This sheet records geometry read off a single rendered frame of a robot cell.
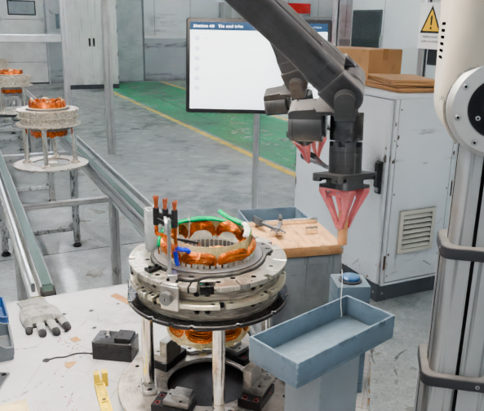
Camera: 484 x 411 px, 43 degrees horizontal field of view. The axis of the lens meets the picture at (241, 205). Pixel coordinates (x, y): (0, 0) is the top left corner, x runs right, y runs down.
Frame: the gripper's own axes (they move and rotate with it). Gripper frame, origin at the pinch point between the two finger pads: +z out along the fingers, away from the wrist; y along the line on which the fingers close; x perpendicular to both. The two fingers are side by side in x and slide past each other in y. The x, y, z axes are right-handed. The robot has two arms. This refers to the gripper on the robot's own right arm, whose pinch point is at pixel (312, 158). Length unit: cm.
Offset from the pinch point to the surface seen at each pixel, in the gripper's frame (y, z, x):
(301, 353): 43, -7, 62
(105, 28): -9, 8, -231
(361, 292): 21, 4, 47
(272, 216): 15.9, 11.1, 0.9
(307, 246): 21.6, 2.0, 29.3
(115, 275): 49, 106, -141
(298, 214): 10.0, 11.5, 5.0
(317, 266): 20.4, 7.7, 30.5
